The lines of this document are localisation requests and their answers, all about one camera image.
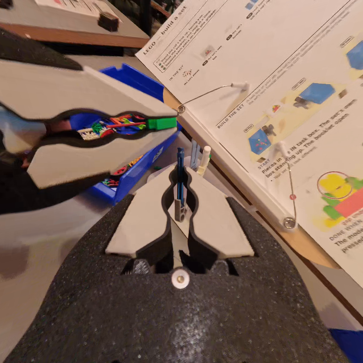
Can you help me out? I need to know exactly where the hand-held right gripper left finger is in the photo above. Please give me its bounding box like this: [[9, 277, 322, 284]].
[[105, 165, 176, 258]]

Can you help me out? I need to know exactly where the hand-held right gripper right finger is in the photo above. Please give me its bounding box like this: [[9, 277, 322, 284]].
[[184, 167, 255, 260]]

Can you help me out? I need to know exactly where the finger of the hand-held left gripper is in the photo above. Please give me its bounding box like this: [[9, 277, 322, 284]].
[[0, 59, 179, 123], [27, 126, 178, 189]]

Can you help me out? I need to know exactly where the blue rod piece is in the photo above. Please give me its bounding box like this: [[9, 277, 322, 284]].
[[177, 147, 186, 207]]

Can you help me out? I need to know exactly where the blue parts bin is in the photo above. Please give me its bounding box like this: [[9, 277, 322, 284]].
[[69, 63, 182, 205]]

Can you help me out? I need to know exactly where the white rod piece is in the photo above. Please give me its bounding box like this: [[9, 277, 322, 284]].
[[196, 145, 212, 177]]

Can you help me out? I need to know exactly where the green connector piece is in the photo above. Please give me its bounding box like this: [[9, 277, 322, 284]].
[[146, 118, 178, 131]]

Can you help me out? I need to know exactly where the pile of colourful construction pieces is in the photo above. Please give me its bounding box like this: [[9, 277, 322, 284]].
[[77, 113, 148, 188]]

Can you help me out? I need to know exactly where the small black box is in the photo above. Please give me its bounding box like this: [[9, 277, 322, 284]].
[[98, 13, 119, 32]]

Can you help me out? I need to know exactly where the printed paper stack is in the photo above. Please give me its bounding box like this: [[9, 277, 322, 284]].
[[34, 0, 114, 20]]

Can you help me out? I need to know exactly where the white document stand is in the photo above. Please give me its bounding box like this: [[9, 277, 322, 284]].
[[163, 86, 341, 269]]

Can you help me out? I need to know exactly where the printed instruction sheet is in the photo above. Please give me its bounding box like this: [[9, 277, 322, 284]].
[[136, 0, 363, 280]]

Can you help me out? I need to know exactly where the blue bin with papers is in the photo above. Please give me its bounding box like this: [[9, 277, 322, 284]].
[[328, 328, 363, 363]]

